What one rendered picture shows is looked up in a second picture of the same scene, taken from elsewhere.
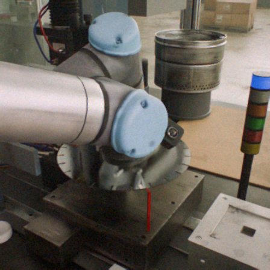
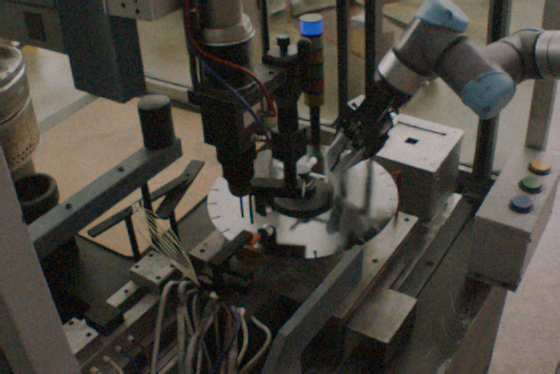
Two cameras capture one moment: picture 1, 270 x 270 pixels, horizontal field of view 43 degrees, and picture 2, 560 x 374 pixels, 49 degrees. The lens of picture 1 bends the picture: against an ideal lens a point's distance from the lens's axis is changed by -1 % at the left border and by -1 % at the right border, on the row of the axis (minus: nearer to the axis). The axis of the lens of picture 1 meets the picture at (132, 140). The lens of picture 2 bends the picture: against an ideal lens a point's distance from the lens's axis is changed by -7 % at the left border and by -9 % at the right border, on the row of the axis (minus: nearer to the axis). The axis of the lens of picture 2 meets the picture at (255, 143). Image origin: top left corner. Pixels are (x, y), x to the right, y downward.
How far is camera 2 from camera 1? 1.23 m
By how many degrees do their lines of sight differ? 72
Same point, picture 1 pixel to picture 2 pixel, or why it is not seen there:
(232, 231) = (413, 148)
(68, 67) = (486, 54)
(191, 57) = (21, 95)
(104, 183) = (386, 205)
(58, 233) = (394, 304)
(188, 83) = (31, 138)
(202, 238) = (430, 163)
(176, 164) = not seen: hidden behind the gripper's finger
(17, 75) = not seen: outside the picture
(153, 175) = (361, 171)
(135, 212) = not seen: hidden behind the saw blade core
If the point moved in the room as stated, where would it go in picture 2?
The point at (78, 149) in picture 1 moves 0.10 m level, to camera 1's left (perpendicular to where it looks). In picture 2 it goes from (296, 238) to (296, 281)
